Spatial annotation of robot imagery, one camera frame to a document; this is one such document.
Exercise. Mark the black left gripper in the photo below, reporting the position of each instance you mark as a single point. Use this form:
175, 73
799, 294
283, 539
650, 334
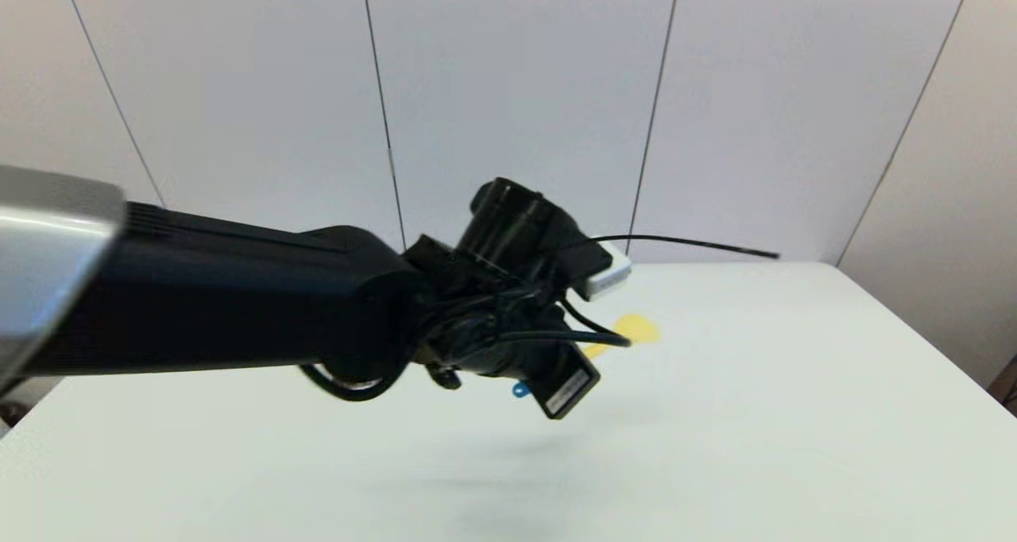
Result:
568, 387

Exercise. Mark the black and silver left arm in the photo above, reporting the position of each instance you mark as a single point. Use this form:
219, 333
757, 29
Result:
222, 296

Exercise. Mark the brown furniture edge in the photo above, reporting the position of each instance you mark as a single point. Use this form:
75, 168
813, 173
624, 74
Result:
1007, 383

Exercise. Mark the dark object beside table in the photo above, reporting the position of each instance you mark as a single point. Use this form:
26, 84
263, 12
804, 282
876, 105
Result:
8, 412

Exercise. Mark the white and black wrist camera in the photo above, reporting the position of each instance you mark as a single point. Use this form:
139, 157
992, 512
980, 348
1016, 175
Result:
608, 276

